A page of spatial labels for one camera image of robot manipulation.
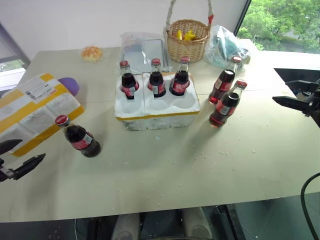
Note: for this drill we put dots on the white package with yellow tape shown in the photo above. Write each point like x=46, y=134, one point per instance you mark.
x=32, y=112

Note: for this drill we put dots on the clear bag with teal contents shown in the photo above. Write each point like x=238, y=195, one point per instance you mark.
x=223, y=47

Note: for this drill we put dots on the yellow toy fruit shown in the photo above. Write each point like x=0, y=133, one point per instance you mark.
x=188, y=35

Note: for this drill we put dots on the clear plastic box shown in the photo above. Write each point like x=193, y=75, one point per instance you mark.
x=147, y=48

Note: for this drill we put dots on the purple rounded object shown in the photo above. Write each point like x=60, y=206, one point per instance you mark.
x=71, y=84

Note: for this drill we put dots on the white foam bottle tray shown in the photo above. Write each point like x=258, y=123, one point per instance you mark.
x=160, y=113

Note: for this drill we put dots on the bread in clear wrapper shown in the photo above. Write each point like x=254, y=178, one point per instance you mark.
x=92, y=53

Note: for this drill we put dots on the dark window frame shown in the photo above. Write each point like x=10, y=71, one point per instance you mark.
x=242, y=17

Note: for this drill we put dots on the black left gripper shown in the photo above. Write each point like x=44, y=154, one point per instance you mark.
x=7, y=175

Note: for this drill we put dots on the glass cola bottle red cap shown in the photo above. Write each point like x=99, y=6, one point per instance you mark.
x=129, y=85
x=222, y=83
x=157, y=83
x=225, y=107
x=180, y=83
x=80, y=138

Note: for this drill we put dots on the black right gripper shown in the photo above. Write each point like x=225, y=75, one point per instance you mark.
x=315, y=102

